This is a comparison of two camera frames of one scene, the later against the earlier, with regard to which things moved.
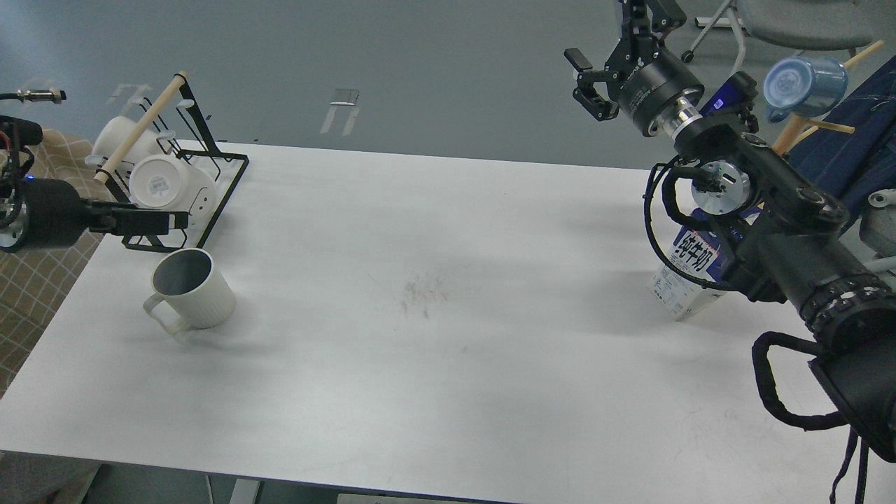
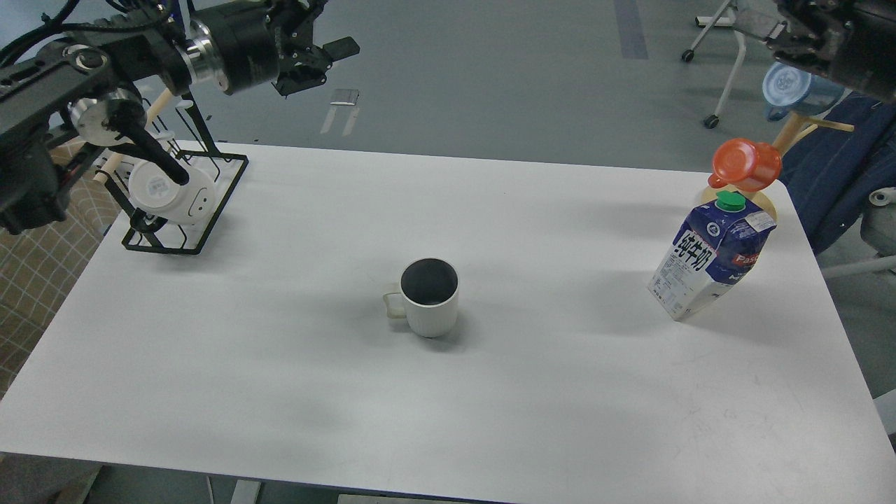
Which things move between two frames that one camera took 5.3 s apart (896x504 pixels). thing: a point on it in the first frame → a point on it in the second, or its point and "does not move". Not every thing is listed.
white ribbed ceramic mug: (199, 288) → (428, 297)
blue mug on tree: (803, 86) does not move
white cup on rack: (164, 183) does not move
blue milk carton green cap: (700, 248) does not move
